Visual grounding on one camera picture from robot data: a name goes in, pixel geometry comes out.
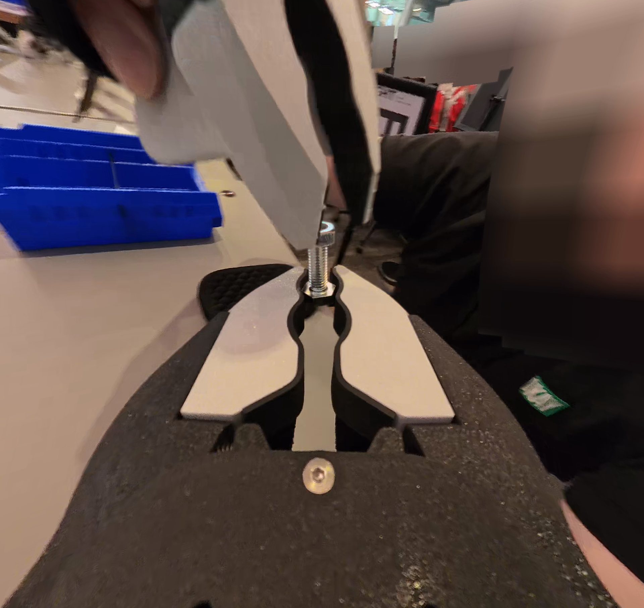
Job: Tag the black honeycomb pad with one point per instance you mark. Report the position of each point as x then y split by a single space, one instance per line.
226 286

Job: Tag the silver hex bolt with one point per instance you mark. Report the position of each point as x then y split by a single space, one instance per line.
318 268

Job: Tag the dark grey board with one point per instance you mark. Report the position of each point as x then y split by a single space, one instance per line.
483 110

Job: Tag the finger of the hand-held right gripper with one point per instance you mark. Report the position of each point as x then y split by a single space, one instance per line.
360 75
256 90

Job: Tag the person's right hand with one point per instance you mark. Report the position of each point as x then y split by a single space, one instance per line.
126 39

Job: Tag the silver hex nut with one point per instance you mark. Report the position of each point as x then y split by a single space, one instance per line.
328 238

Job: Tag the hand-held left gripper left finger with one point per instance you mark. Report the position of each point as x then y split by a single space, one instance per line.
241 351

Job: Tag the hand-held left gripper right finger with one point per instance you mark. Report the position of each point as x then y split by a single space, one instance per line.
392 361

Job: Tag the blue plastic bin with divider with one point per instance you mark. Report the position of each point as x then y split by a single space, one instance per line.
100 215

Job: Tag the person's left forearm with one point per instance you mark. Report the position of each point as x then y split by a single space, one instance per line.
609 562

